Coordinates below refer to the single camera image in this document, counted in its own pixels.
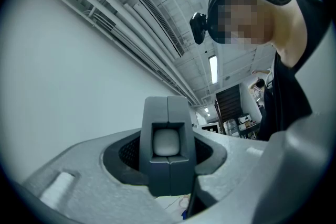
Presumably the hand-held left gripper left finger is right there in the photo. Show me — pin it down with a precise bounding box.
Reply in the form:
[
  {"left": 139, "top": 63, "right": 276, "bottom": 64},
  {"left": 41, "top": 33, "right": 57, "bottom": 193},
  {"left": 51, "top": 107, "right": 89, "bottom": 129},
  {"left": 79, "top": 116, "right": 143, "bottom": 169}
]
[{"left": 22, "top": 128, "right": 174, "bottom": 224}]

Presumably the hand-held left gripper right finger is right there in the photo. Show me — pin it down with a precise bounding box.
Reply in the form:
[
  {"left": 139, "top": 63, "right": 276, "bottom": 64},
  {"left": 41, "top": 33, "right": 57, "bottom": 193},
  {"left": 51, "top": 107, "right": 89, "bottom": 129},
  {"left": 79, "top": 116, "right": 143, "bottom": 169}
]
[{"left": 188, "top": 130, "right": 267, "bottom": 224}]

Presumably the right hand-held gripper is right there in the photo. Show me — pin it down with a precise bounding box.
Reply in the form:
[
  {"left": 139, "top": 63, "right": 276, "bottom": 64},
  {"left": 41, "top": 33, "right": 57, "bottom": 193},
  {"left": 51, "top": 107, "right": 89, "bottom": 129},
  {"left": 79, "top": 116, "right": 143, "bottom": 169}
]
[{"left": 199, "top": 124, "right": 221, "bottom": 134}]

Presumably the clear water jug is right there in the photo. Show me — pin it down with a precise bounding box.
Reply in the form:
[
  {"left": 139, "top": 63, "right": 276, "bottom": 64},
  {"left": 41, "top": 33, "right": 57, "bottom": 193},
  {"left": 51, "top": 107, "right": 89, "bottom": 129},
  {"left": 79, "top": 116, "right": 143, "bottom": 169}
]
[{"left": 225, "top": 118, "right": 239, "bottom": 137}]

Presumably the white storage box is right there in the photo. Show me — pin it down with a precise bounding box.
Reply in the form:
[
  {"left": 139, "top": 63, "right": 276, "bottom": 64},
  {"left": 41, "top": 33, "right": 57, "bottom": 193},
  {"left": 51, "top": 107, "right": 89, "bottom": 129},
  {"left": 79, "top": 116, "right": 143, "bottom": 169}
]
[{"left": 238, "top": 114, "right": 254, "bottom": 131}]

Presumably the ceiling tube light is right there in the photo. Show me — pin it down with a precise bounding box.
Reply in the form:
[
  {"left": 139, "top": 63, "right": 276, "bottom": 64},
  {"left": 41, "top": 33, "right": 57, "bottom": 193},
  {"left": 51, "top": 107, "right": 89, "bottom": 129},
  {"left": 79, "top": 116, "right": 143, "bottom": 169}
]
[{"left": 208, "top": 55, "right": 218, "bottom": 84}]

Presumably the person's black shirt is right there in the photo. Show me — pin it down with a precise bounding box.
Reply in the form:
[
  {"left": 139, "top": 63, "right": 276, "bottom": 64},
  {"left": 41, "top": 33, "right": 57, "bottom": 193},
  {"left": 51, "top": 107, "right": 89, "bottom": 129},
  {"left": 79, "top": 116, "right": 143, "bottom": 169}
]
[{"left": 258, "top": 0, "right": 333, "bottom": 141}]

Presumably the white ceiling air conditioner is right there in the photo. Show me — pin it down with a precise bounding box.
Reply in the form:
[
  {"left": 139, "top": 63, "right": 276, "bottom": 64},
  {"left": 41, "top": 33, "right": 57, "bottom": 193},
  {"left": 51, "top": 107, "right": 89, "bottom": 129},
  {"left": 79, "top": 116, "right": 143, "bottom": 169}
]
[{"left": 132, "top": 0, "right": 186, "bottom": 58}]

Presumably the person's head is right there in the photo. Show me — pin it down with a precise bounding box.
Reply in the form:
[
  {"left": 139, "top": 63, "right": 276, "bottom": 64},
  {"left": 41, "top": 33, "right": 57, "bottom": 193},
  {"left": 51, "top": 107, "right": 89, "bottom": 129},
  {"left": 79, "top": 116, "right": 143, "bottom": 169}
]
[{"left": 207, "top": 0, "right": 308, "bottom": 69}]

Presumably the white ceiling pipe run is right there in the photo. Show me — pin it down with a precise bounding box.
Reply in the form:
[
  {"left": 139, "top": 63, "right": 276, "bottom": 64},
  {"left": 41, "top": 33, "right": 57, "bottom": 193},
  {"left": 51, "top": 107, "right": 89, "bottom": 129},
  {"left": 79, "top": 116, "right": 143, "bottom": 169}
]
[{"left": 43, "top": 0, "right": 200, "bottom": 107}]

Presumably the black head camera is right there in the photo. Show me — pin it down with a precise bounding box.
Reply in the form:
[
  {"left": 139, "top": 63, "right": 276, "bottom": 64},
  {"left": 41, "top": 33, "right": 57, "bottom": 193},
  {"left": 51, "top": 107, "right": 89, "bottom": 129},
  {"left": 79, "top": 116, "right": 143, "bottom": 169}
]
[{"left": 189, "top": 12, "right": 209, "bottom": 45}]

